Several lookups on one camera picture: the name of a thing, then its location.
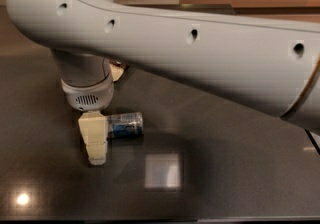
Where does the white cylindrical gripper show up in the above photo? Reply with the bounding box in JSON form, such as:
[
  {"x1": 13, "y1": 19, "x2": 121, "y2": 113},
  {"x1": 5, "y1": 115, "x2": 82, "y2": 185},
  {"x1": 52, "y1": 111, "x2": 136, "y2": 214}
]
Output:
[{"x1": 51, "y1": 49, "x2": 114, "y2": 166}]

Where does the silver blue redbull can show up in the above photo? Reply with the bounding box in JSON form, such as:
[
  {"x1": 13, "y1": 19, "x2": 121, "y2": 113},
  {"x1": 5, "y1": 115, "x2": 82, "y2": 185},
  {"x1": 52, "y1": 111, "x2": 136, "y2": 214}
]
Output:
[{"x1": 107, "y1": 112, "x2": 143, "y2": 139}]

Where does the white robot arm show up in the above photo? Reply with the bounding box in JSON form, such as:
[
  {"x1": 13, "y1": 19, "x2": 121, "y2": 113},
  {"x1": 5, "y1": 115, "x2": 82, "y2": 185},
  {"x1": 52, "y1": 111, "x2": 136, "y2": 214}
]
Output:
[{"x1": 6, "y1": 0, "x2": 320, "y2": 165}]

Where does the brown cream chip bag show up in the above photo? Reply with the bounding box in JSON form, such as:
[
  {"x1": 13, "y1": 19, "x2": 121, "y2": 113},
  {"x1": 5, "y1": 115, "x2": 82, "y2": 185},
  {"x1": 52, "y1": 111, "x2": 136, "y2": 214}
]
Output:
[{"x1": 110, "y1": 62, "x2": 128, "y2": 82}]

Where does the grey side table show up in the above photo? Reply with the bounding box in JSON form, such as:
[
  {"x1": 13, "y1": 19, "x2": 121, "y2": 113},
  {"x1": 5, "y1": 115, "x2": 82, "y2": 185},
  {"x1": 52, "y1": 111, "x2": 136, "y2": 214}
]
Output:
[{"x1": 306, "y1": 131, "x2": 320, "y2": 155}]

